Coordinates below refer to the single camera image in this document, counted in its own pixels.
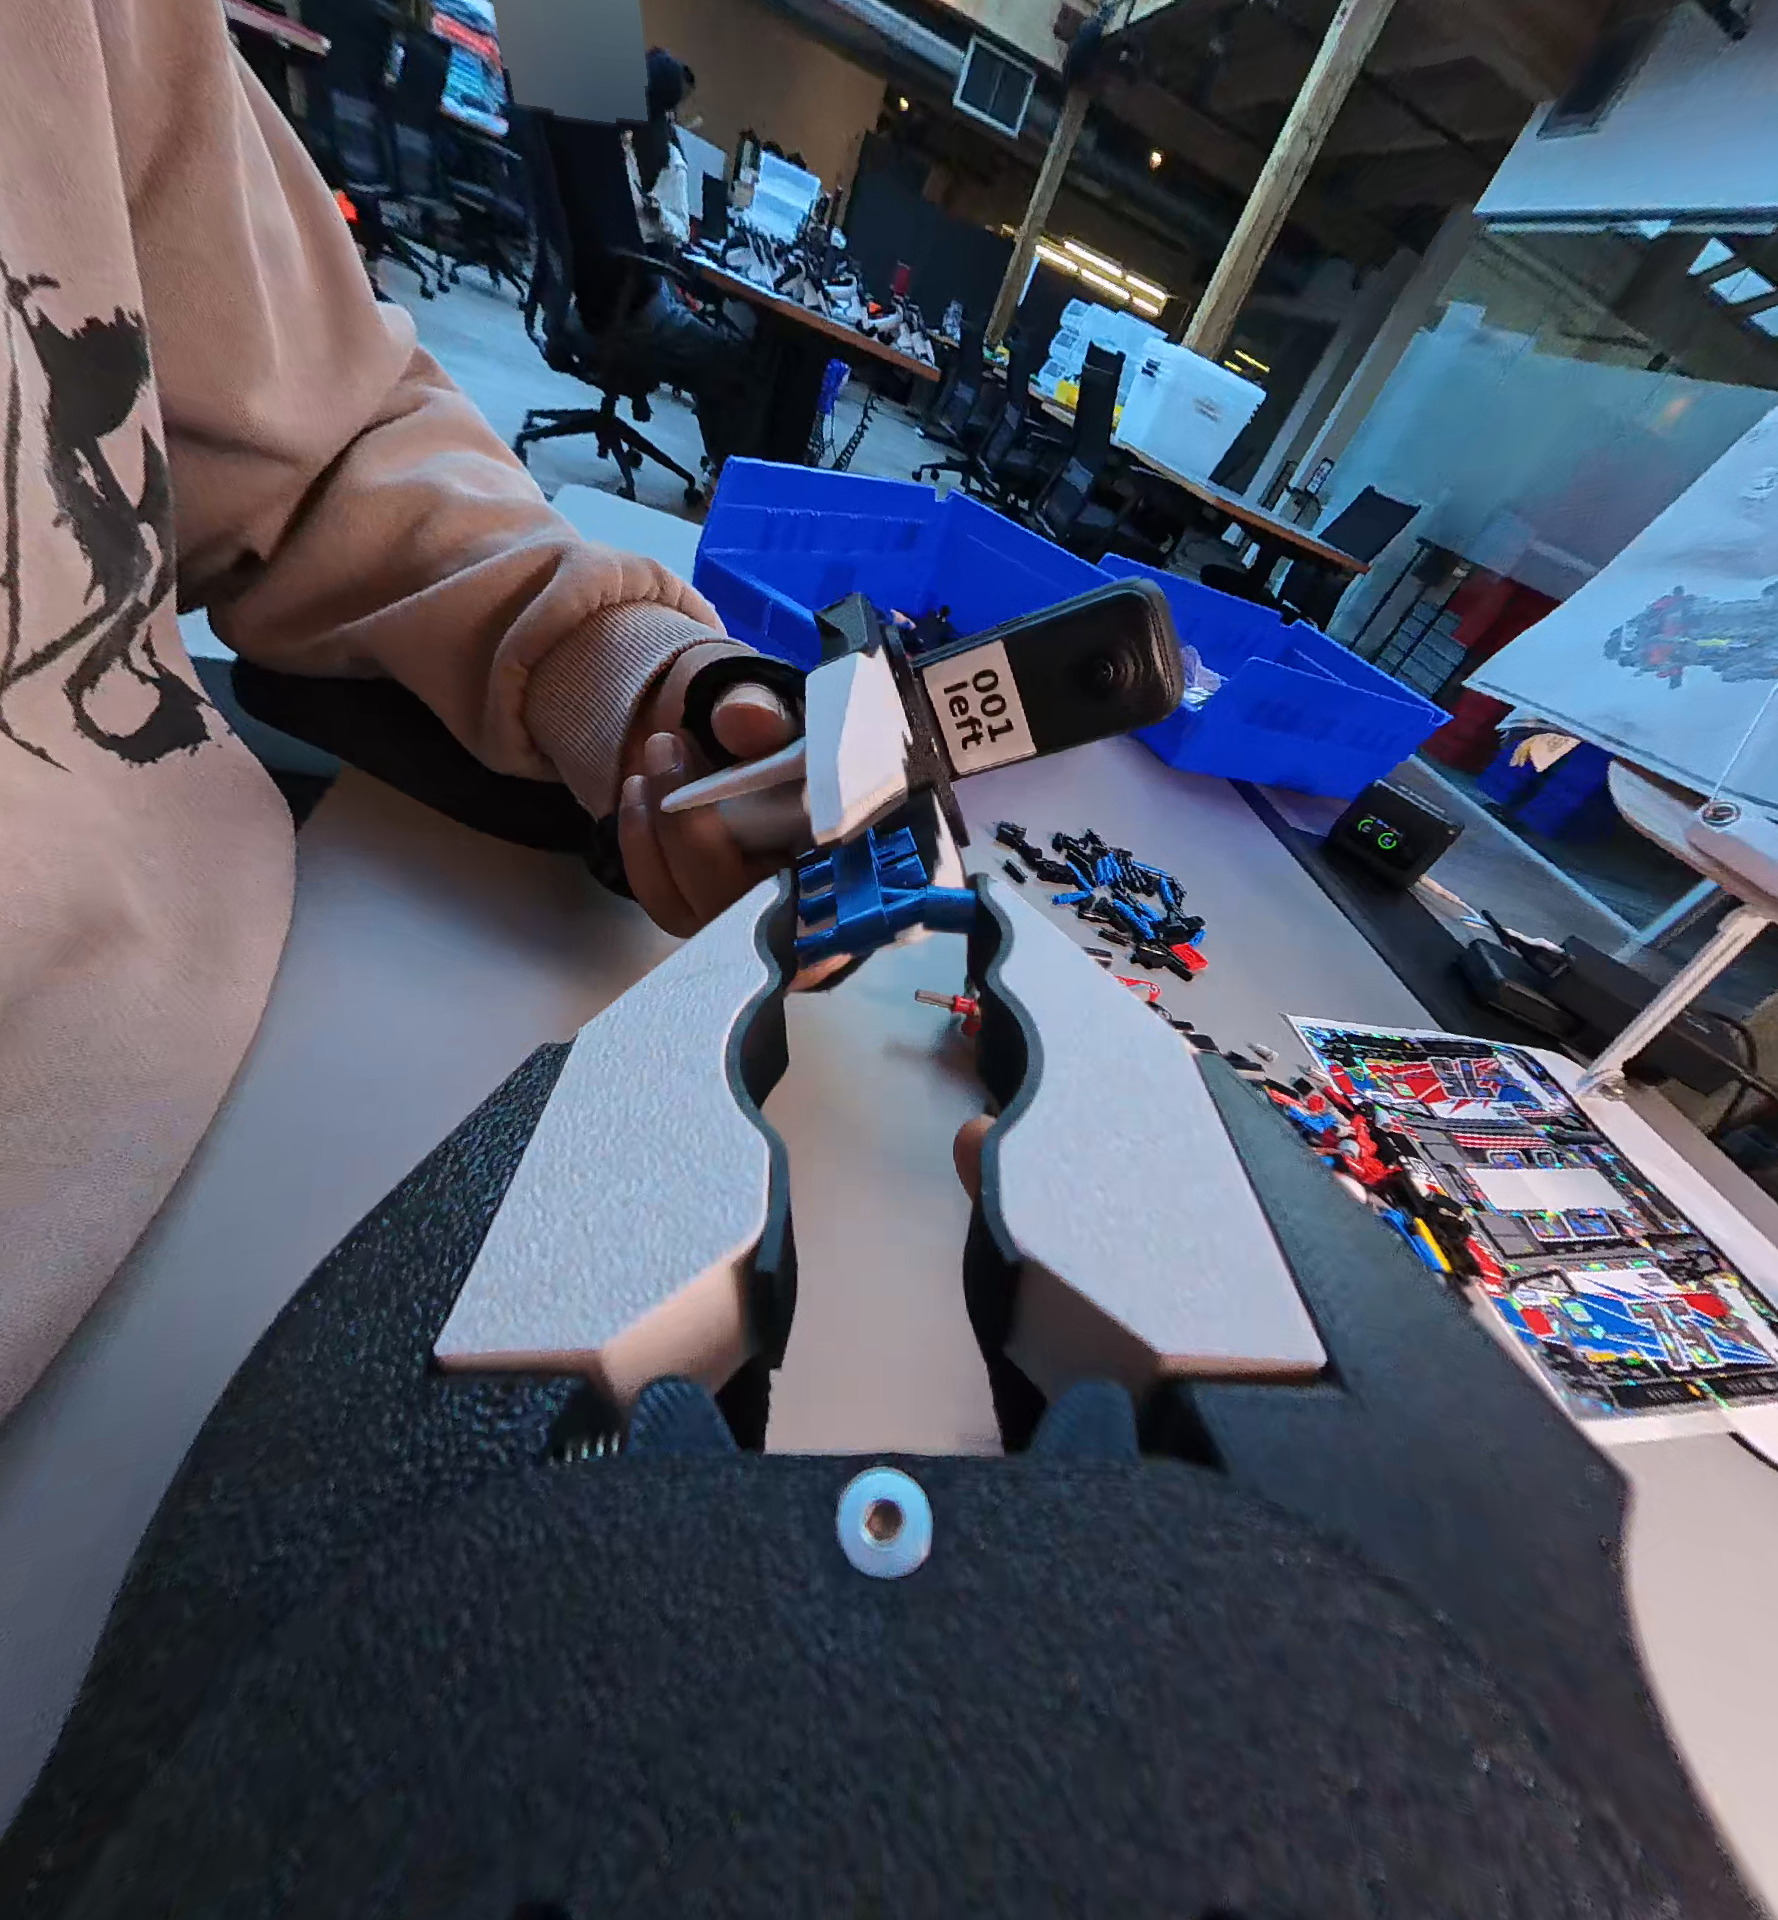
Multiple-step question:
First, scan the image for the white plastic storage box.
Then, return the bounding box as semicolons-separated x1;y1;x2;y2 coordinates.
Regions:
1114;335;1269;485

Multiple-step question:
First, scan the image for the person's left forearm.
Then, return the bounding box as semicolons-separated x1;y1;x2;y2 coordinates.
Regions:
207;345;747;823

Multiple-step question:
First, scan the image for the person's left hand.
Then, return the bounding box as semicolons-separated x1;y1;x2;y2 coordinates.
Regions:
616;682;833;945

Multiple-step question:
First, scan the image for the long wooden desk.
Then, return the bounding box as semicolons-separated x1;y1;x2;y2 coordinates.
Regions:
1114;443;1375;580

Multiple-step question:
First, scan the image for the black device with green display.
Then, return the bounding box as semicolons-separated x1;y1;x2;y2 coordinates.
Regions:
1323;776;1466;889

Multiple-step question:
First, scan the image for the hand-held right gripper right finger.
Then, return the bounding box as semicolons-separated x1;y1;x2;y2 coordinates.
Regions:
965;876;1329;1449

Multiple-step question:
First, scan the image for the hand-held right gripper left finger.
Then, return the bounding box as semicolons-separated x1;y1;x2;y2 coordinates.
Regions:
436;871;804;1449

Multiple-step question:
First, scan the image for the pile of black blue pins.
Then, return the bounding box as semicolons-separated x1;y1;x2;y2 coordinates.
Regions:
994;819;1213;983

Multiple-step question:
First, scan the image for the black device with cable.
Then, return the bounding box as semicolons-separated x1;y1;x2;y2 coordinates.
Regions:
1458;907;1757;1095

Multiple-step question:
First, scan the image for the wooden workbench with parts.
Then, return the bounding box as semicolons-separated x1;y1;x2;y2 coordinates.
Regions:
682;248;947;387

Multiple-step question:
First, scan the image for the long blue lego beam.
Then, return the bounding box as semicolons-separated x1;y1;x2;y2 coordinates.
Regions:
788;821;982;964

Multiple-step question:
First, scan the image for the pile of mixed lego pieces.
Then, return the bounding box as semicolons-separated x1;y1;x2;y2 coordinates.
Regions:
1219;1034;1498;1295

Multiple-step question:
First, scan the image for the black mesh office chair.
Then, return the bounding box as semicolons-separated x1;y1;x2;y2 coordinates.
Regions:
1200;484;1426;630

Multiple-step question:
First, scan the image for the row of black office chairs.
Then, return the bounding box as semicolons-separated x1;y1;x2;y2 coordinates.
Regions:
296;0;534;301

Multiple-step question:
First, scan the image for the white booklet stand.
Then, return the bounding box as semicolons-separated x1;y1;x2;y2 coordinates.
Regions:
1570;756;1778;1484

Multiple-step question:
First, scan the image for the blue storage bin with tag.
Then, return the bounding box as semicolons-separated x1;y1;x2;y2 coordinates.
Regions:
690;454;1118;681

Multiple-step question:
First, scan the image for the shiny sticker sheet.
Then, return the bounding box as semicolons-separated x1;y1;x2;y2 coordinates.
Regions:
1286;1016;1778;1421

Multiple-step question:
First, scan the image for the lego instruction booklet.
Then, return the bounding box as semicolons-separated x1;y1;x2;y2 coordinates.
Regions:
1466;381;1778;835

